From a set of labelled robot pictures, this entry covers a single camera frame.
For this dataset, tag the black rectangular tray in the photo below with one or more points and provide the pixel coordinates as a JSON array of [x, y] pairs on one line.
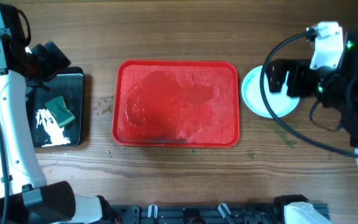
[[45, 132]]

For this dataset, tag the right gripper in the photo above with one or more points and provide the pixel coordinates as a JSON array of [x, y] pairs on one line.
[[292, 66]]

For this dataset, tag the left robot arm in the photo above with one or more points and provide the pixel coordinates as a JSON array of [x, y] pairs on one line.
[[25, 195]]

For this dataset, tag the red plastic tray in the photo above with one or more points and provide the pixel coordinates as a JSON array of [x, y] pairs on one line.
[[179, 103]]

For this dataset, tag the light blue plate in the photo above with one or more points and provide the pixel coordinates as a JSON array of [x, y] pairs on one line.
[[280, 102]]

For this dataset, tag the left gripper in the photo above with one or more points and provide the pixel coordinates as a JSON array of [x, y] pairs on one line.
[[53, 60]]

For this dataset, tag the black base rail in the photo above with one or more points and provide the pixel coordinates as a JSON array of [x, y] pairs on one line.
[[250, 213]]

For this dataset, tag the green yellow sponge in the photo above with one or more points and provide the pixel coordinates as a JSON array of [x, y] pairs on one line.
[[59, 111]]

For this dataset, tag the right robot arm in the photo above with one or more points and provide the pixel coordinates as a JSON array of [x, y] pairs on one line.
[[331, 76]]

